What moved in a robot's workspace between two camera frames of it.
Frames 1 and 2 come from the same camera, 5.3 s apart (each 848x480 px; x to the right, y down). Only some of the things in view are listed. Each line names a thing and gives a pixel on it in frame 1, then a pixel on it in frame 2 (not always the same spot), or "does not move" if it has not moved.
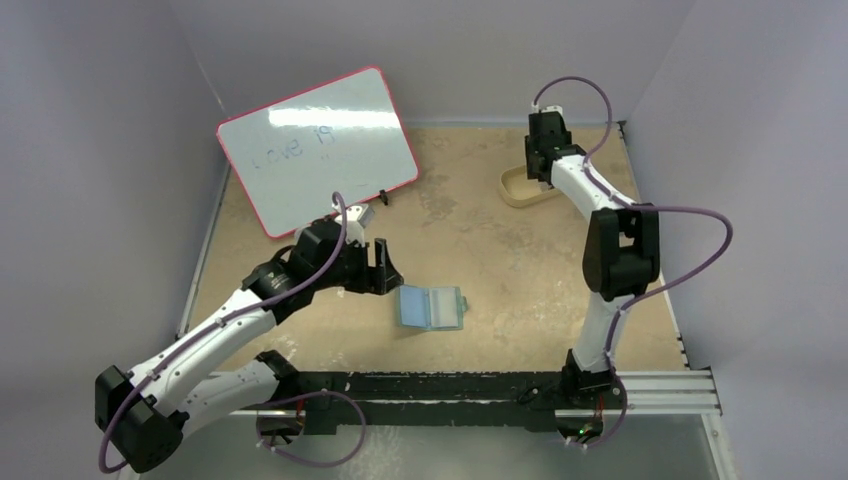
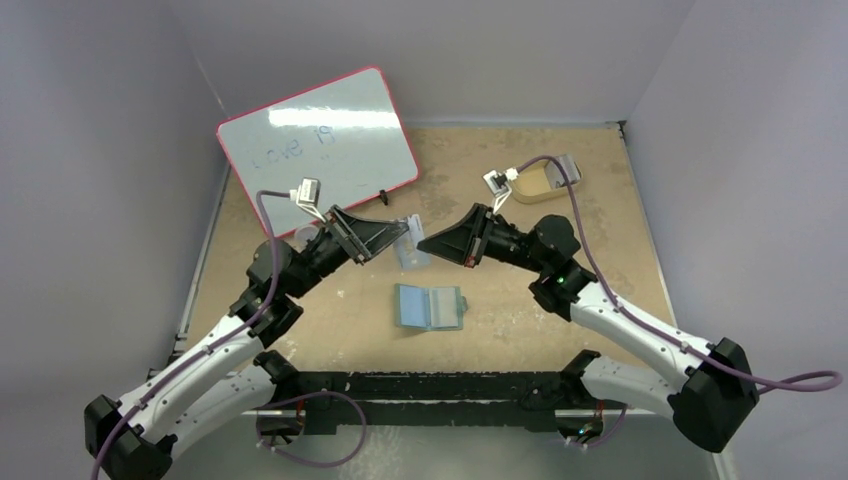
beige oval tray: x=517 y=190 does not move
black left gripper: x=385 y=279 → x=364 y=237
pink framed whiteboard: x=291 y=156 does not move
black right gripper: x=539 y=163 → x=481 y=235
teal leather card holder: x=430 y=308 does not move
